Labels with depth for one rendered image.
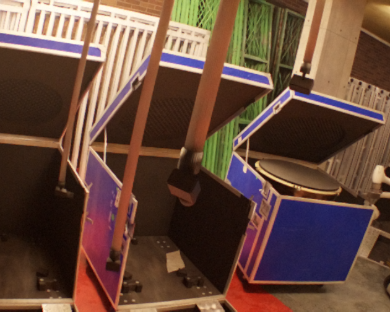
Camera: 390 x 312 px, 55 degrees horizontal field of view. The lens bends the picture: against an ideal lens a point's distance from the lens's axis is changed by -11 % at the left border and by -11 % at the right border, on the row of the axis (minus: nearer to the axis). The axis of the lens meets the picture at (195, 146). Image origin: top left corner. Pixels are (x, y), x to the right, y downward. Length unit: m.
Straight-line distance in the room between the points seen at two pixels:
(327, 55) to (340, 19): 0.45
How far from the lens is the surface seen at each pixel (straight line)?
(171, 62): 2.36
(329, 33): 4.56
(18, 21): 3.84
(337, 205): 3.45
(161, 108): 2.93
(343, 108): 3.51
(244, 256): 3.57
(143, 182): 3.46
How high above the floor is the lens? 1.84
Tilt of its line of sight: 13 degrees down
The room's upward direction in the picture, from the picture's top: 14 degrees clockwise
